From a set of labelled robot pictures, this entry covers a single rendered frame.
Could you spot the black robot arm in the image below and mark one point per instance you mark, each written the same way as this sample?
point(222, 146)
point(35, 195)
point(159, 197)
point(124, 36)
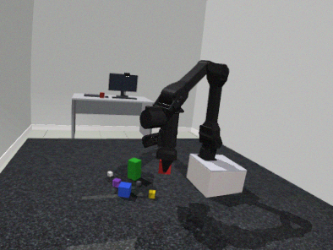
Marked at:
point(175, 94)

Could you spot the blue cube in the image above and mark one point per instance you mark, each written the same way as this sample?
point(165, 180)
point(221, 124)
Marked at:
point(124, 189)

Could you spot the purple block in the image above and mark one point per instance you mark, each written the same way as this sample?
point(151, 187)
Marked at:
point(116, 182)

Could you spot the small yellow block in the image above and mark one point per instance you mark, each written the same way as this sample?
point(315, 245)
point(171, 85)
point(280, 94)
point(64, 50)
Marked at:
point(151, 193)

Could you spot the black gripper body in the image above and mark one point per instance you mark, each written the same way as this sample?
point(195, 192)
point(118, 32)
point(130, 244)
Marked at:
point(168, 139)

